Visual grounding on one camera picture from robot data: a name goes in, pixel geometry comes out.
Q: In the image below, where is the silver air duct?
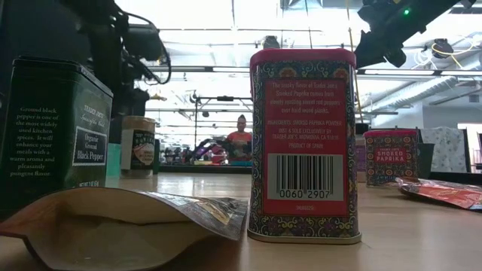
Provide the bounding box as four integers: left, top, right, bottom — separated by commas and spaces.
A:
359, 75, 482, 114

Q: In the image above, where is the smoked paprika tin red lid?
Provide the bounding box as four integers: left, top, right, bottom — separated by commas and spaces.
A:
246, 47, 363, 245
363, 128, 420, 187

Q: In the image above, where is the teal plastic bin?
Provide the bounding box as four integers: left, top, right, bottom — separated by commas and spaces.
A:
105, 142, 123, 178

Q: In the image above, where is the yellow hanging cord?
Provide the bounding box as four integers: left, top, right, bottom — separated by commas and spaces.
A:
346, 26, 365, 125

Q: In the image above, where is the red foil spice packet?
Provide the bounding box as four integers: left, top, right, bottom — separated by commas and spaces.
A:
395, 176, 482, 212

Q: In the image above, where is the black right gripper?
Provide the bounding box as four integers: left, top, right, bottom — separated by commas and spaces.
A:
353, 0, 434, 69

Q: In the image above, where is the green black pepper tin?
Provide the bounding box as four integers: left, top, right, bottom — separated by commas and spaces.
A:
0, 56, 114, 222
152, 138, 161, 176

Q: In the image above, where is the metal gantry frame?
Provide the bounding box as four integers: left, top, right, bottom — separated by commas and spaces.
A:
189, 94, 254, 151

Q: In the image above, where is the purple label spice bottle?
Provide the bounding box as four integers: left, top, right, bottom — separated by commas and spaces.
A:
355, 134, 367, 184

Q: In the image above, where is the person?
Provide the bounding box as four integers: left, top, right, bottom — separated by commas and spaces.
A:
225, 114, 253, 166

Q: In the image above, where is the white floral cloth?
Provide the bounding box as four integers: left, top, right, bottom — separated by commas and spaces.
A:
419, 126, 469, 174

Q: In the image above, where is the ceiling reel yellow cable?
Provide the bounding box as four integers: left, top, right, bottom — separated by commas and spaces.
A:
424, 38, 456, 59

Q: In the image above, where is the brown kraft paper pouch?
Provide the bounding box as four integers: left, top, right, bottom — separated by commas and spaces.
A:
0, 187, 249, 271

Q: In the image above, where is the black curtain partition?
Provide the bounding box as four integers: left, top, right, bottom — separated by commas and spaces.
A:
0, 0, 151, 146

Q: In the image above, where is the horizontal ceiling light beam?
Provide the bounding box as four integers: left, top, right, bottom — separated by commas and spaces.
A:
150, 65, 482, 78

